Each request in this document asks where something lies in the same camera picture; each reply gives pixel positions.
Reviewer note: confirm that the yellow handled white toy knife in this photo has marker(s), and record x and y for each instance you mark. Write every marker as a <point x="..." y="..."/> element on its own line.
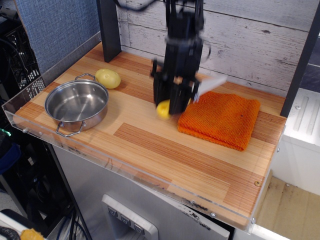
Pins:
<point x="206" y="85"/>

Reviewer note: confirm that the yellow toy potato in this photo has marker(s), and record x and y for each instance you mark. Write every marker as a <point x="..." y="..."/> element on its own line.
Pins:
<point x="108" y="78"/>

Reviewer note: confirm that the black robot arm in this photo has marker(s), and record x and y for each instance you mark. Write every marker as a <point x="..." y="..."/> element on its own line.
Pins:
<point x="184" y="19"/>

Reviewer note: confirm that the black plastic crate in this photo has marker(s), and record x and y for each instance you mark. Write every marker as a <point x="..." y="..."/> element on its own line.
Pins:
<point x="22" y="60"/>

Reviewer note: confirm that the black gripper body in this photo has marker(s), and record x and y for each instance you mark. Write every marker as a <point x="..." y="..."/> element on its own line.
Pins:
<point x="182" y="60"/>

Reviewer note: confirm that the dark frame post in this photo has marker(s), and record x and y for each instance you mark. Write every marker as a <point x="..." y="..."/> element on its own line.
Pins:
<point x="302" y="64"/>
<point x="109" y="29"/>

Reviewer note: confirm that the yellow object bottom left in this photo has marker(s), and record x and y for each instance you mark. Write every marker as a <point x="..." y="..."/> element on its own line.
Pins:
<point x="31" y="234"/>

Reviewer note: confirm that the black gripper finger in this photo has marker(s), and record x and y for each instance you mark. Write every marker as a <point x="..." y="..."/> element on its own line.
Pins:
<point x="180" y="94"/>
<point x="161" y="90"/>

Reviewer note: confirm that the folded orange cloth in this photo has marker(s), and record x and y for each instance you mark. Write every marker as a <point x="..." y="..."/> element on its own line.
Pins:
<point x="224" y="119"/>

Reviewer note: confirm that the silver toy fridge cabinet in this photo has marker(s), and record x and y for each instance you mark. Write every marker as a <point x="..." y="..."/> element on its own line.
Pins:
<point x="115" y="203"/>

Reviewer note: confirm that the dark right frame post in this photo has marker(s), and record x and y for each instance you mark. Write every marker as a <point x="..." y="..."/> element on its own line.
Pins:
<point x="302" y="64"/>

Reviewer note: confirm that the dark left frame post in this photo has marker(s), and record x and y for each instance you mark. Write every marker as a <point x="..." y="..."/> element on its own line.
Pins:
<point x="109" y="29"/>

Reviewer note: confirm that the clear acrylic table guard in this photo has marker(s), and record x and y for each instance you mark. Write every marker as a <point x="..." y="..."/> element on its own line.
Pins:
<point x="216" y="181"/>

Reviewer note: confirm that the white aluminium side unit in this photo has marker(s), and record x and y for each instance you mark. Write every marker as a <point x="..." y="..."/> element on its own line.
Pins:
<point x="297" y="157"/>

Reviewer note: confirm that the stainless steel pot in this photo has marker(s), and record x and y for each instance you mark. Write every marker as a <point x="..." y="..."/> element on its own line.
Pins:
<point x="77" y="105"/>

